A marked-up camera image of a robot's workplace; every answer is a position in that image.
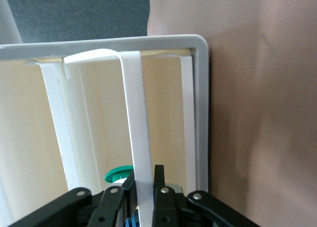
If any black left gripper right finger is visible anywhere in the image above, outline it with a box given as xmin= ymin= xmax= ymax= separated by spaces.
xmin=152 ymin=164 xmax=260 ymax=227

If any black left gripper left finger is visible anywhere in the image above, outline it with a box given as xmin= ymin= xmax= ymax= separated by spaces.
xmin=8 ymin=172 xmax=138 ymax=227

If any green push button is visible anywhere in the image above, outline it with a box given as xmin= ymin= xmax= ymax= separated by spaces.
xmin=103 ymin=164 xmax=136 ymax=185

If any brown table cover sheet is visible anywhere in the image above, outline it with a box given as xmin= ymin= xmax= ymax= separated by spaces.
xmin=147 ymin=0 xmax=317 ymax=227

